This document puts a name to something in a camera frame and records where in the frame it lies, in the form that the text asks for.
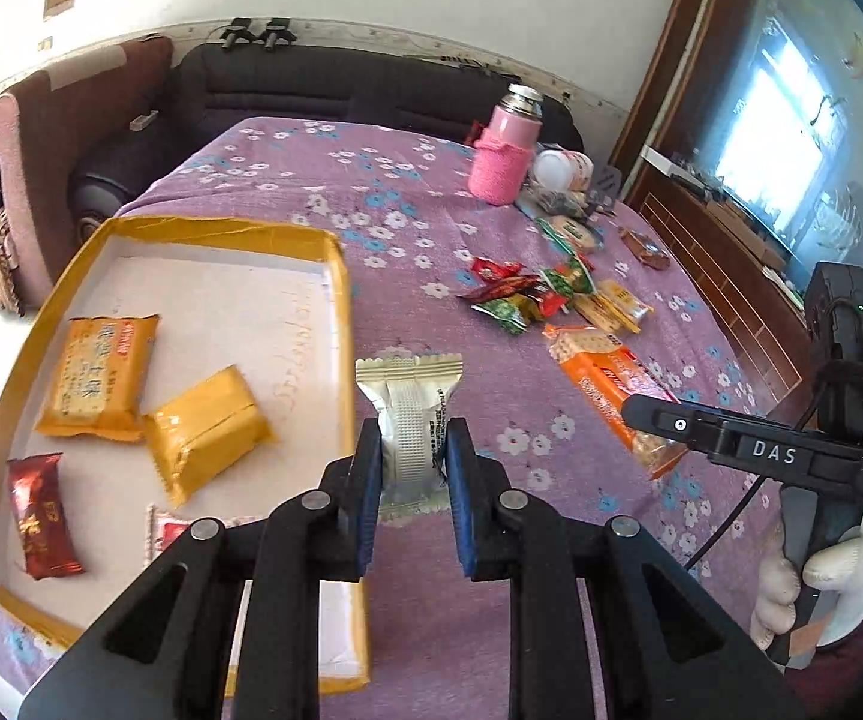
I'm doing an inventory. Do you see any yellow cardboard box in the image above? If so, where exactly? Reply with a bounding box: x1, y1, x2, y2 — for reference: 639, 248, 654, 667
0, 214, 372, 698

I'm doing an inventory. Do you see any orange printed snack packet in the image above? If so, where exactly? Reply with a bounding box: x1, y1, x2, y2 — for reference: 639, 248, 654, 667
34, 315, 161, 442

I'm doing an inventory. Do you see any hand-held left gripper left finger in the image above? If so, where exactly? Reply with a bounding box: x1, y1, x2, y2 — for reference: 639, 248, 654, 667
17, 418, 386, 720

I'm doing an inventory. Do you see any brown snack packet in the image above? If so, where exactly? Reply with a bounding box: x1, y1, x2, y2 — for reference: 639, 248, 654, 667
618, 228, 672, 271

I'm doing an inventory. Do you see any pink bottle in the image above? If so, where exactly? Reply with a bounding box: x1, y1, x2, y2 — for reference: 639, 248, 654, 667
467, 84, 545, 207

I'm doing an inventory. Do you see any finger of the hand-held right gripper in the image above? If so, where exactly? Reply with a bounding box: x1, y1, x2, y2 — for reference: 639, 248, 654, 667
621, 394, 739, 460

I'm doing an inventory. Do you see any yellow biscuit packet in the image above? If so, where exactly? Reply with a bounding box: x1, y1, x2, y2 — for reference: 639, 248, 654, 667
573, 280, 655, 336

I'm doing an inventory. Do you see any black sofa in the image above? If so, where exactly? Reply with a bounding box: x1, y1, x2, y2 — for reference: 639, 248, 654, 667
71, 41, 586, 241

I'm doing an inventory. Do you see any plain yellow snack packet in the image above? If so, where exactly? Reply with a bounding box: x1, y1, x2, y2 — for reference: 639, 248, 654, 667
142, 365, 276, 507

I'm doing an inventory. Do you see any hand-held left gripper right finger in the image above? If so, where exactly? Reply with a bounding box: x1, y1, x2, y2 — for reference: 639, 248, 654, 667
442, 416, 807, 720

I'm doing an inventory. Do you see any dark clear snack bag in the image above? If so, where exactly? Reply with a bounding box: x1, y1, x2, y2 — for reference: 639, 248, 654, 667
517, 186, 591, 220

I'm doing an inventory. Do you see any silver snack packet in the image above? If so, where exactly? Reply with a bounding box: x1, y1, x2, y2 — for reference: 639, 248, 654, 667
354, 352, 466, 526

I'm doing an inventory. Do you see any purple floral tablecloth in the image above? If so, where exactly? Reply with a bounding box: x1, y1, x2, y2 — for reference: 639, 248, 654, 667
0, 116, 799, 720

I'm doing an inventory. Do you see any brown armchair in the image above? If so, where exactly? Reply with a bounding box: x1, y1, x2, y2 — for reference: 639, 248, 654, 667
0, 36, 176, 308

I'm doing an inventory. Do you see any white red snack packet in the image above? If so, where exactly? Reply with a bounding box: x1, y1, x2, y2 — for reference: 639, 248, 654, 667
145, 504, 267, 565

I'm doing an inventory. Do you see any large orange cracker packet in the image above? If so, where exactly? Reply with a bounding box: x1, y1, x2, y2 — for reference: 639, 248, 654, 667
542, 324, 691, 481

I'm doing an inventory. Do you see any dark red snack packet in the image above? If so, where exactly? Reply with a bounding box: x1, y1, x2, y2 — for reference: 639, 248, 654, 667
5, 453, 86, 580

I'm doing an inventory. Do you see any white shelf board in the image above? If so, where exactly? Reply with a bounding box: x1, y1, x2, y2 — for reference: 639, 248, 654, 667
641, 146, 703, 182

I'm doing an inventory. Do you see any round cracker packet green label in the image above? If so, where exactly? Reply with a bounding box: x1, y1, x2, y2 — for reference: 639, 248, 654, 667
538, 215, 602, 253

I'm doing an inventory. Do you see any television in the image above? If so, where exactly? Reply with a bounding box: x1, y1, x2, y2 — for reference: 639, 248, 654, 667
690, 0, 863, 361

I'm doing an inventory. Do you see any pile of mixed candy packets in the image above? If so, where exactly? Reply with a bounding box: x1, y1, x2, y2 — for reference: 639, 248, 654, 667
457, 255, 599, 336

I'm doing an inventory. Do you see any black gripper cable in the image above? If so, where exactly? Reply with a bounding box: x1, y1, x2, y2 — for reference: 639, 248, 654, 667
684, 476, 769, 571

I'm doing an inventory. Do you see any person's right hand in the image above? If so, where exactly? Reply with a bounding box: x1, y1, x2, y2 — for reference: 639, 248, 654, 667
750, 519, 863, 672

